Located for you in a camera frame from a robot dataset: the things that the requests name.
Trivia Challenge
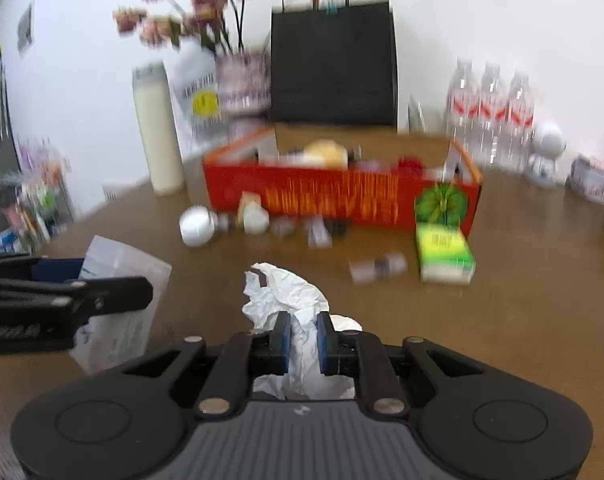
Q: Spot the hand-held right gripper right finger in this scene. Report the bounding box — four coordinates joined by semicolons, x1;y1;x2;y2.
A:
316;311;487;418

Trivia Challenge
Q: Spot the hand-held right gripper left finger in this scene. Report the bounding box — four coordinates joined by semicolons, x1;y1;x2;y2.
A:
122;311;293;418

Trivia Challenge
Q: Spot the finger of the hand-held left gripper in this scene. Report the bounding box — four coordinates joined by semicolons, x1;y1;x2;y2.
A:
0;255;85;283
0;276;154;321

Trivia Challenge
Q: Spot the white tissue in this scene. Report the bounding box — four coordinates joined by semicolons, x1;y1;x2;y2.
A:
242;261;363;401

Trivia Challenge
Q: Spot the red and orange cardboard box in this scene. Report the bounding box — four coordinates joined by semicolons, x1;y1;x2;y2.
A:
202;122;483;238

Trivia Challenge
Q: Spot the red yarn flower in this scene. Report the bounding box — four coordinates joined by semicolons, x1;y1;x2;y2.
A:
396;156;425;176

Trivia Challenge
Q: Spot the wooden desktop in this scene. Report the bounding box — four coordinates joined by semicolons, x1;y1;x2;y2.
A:
0;127;604;480

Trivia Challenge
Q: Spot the clear desk organizer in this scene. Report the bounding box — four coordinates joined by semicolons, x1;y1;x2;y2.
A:
0;135;78;253

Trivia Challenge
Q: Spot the small dark-capped bottle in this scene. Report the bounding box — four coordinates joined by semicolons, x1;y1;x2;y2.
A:
349;252;409;285

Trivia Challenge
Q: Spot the small clear bottle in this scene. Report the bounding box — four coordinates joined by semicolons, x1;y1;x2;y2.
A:
306;216;333;249

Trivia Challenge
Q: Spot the white round jar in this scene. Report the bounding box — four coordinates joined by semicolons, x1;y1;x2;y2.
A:
178;205;217;247

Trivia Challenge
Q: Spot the small grey jar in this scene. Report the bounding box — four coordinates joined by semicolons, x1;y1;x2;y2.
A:
271;215;297;238

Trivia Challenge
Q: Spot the white cylindrical bottle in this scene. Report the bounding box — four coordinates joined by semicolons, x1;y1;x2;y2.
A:
238;192;271;234

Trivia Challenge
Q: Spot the green and yellow box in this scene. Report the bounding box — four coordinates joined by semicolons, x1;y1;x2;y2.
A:
414;223;476;286

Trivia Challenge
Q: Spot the white thermos bottle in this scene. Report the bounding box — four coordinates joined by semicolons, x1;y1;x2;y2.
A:
132;61;187;197

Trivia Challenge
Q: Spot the clear smiley plastic bag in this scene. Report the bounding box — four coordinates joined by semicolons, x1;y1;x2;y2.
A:
168;45;233;153

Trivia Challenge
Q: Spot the clear glass cup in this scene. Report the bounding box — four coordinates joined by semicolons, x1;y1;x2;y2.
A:
408;95;427;133

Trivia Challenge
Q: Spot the clear water bottle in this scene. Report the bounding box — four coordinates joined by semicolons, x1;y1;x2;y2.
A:
444;58;480;156
499;71;535;173
474;62;507;166

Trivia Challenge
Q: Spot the black paper bag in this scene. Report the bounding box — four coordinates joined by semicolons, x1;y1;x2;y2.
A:
269;0;399;128

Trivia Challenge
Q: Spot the white robot toy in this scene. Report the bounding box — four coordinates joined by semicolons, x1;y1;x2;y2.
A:
526;121;567;188

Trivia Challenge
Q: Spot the white tin box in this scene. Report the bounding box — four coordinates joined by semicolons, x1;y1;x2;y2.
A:
566;154;604;206

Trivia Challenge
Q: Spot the small wall picture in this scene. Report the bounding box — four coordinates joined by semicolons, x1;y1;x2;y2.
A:
17;2;35;56

